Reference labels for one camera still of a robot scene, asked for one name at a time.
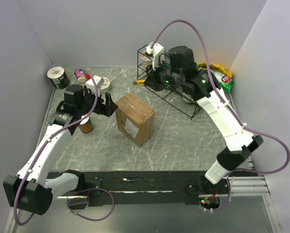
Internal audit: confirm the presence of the yogurt cup in rack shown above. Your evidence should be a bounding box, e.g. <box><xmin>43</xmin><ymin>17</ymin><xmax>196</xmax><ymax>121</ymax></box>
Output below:
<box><xmin>140</xmin><ymin>51</ymin><xmax>152</xmax><ymax>67</ymax></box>

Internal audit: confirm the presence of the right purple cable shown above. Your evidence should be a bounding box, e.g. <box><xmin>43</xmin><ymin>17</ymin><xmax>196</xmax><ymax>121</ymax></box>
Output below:
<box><xmin>153</xmin><ymin>19</ymin><xmax>290</xmax><ymax>175</ymax></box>

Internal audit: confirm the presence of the black paper cup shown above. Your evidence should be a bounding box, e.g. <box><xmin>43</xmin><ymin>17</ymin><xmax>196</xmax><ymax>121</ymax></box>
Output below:
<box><xmin>47</xmin><ymin>67</ymin><xmax>70</xmax><ymax>89</ymax></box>

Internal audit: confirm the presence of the purple yogurt cup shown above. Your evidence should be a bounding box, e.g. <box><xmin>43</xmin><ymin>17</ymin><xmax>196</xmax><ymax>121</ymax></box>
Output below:
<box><xmin>74</xmin><ymin>68</ymin><xmax>90</xmax><ymax>83</ymax></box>

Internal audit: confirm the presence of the black wire rack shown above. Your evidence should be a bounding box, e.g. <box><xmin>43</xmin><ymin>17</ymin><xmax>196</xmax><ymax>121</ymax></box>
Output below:
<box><xmin>137</xmin><ymin>46</ymin><xmax>213</xmax><ymax>119</ymax></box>

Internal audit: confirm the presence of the brown tin can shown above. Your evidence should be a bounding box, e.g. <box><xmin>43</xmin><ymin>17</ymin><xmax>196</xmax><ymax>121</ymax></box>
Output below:
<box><xmin>79</xmin><ymin>117</ymin><xmax>94</xmax><ymax>133</ymax></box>

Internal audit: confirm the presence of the brown cardboard express box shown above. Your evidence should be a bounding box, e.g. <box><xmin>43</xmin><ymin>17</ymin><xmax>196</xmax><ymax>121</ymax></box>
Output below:
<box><xmin>115</xmin><ymin>93</ymin><xmax>155</xmax><ymax>146</ymax></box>

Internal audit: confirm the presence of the white bowl in rack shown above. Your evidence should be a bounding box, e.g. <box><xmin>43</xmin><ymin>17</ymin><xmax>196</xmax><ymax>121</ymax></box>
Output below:
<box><xmin>182</xmin><ymin>93</ymin><xmax>197</xmax><ymax>104</ymax></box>

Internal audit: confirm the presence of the white yogurt cup on table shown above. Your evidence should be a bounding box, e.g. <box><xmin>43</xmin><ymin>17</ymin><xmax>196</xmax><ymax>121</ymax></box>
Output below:
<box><xmin>99</xmin><ymin>77</ymin><xmax>111</xmax><ymax>94</ymax></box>

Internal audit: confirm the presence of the green chips bag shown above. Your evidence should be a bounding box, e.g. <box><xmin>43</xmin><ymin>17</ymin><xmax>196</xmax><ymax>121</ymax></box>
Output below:
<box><xmin>212</xmin><ymin>70</ymin><xmax>234</xmax><ymax>93</ymax></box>

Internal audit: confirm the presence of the circuit board with leds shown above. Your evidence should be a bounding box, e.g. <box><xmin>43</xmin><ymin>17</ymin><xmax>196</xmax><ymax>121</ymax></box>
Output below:
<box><xmin>199</xmin><ymin>196</ymin><xmax>221</xmax><ymax>210</ymax></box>

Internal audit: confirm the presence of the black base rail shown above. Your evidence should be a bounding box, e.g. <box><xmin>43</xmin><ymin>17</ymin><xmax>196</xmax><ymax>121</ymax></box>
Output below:
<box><xmin>55</xmin><ymin>171</ymin><xmax>230</xmax><ymax>207</ymax></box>

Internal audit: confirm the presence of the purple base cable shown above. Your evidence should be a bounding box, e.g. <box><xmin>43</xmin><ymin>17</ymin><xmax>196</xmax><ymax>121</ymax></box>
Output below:
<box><xmin>66</xmin><ymin>188</ymin><xmax>115</xmax><ymax>221</ymax></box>

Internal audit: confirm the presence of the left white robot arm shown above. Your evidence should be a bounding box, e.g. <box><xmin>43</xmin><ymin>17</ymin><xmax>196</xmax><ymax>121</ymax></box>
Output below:
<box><xmin>3</xmin><ymin>84</ymin><xmax>118</xmax><ymax>215</ymax></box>

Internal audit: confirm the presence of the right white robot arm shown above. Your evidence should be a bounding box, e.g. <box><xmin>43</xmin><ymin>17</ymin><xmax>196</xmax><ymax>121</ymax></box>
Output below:
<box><xmin>144</xmin><ymin>43</ymin><xmax>263</xmax><ymax>194</ymax></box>

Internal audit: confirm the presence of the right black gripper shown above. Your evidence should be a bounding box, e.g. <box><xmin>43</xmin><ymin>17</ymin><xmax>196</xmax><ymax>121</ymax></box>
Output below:
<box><xmin>144</xmin><ymin>58</ymin><xmax>183</xmax><ymax>92</ymax></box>

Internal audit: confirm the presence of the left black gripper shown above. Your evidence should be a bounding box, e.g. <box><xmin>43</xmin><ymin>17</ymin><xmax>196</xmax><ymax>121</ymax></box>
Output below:
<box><xmin>77</xmin><ymin>85</ymin><xmax>118</xmax><ymax>117</ymax></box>

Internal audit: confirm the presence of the yellow snack bag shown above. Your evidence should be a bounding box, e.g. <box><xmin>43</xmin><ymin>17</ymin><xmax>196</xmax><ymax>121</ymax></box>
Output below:
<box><xmin>196</xmin><ymin>63</ymin><xmax>233</xmax><ymax>78</ymax></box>

